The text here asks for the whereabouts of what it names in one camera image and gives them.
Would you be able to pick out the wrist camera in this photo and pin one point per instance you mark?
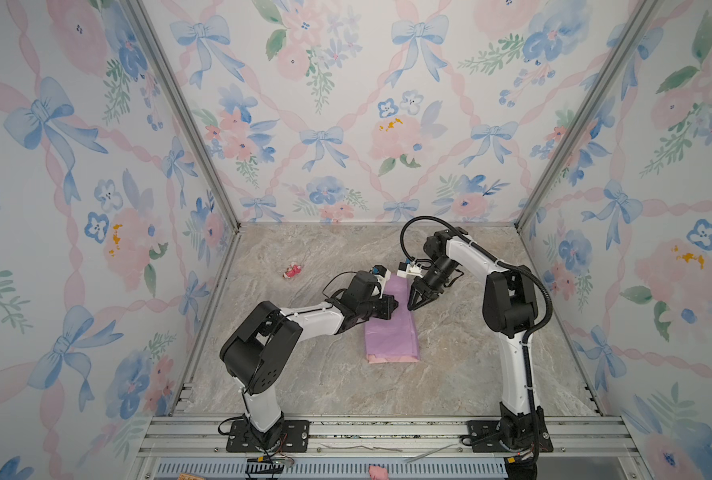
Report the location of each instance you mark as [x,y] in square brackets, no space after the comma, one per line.
[413,268]
[369,283]

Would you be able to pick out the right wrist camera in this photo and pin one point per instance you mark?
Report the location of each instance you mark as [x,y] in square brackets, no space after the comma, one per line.
[413,268]

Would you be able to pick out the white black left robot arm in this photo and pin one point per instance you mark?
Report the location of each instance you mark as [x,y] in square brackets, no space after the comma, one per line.
[256,354]

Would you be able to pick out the pink object front edge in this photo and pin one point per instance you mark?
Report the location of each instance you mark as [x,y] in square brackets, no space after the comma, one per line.
[378,473]

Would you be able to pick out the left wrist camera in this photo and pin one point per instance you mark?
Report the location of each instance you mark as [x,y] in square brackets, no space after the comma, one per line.
[369,283]

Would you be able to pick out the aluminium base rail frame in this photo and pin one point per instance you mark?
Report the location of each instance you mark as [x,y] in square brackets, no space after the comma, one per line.
[583,447]

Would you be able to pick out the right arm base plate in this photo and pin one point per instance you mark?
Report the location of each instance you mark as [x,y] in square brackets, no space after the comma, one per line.
[489,436]

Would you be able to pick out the pink purple wrapping paper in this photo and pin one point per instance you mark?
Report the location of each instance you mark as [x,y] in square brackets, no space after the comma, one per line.
[395,340]

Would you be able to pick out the aluminium corner post right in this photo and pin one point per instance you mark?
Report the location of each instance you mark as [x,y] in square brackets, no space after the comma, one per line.
[631,34]

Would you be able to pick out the red pink toy figure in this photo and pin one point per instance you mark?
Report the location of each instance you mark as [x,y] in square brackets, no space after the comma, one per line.
[292,270]

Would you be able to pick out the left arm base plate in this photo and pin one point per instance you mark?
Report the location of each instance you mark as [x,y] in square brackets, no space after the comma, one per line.
[296,435]

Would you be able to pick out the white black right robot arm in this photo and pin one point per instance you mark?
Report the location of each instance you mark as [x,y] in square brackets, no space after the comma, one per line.
[509,309]

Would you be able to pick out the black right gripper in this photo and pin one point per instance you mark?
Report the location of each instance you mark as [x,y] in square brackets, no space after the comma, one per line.
[418,294]

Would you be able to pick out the aluminium corner post left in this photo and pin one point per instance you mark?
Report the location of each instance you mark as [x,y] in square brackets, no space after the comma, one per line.
[161,66]

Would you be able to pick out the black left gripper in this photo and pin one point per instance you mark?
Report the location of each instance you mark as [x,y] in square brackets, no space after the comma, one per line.
[387,310]

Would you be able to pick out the aluminium corner post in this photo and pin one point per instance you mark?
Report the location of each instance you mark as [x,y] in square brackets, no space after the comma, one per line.
[631,34]
[161,66]

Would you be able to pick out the grey slotted cable duct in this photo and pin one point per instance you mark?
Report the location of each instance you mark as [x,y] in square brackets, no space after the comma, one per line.
[333,468]

